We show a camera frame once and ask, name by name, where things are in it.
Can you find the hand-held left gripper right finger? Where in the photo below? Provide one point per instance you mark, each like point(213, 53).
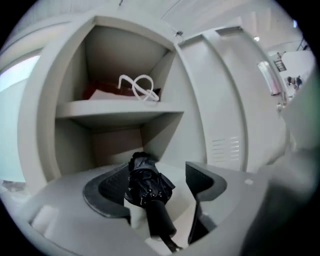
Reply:
point(207, 185)

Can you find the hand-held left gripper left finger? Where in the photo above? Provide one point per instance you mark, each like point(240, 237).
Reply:
point(107, 190)

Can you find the black garment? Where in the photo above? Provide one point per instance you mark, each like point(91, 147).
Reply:
point(147, 180)

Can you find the grey metal locker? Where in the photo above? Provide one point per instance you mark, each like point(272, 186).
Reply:
point(120, 110)

